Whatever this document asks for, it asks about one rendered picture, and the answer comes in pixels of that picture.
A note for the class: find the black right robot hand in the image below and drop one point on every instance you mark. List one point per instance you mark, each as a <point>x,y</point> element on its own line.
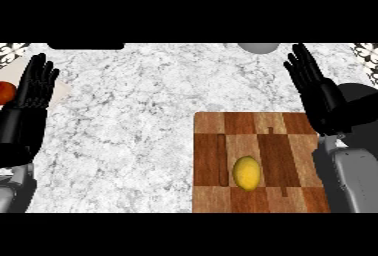
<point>319,96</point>

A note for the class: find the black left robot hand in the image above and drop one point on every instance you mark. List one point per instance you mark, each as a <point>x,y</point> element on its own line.
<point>30,96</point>

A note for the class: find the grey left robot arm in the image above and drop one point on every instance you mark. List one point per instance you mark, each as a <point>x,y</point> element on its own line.
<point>9,195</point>

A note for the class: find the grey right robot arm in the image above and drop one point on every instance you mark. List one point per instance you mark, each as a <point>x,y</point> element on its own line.
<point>355,180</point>

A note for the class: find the brown wooden cutting board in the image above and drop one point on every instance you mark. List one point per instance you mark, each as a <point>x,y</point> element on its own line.
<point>275,150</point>

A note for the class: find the yellow lemon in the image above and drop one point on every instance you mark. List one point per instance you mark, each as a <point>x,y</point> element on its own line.
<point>247,173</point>

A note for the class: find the red round fruit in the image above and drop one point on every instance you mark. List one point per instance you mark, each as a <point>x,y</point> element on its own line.
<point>6,93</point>

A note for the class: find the black flat appliance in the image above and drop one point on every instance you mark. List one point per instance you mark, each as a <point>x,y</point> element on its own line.
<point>86,46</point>

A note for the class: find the grey round object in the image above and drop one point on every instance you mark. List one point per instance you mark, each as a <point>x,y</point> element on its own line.
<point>259,47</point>

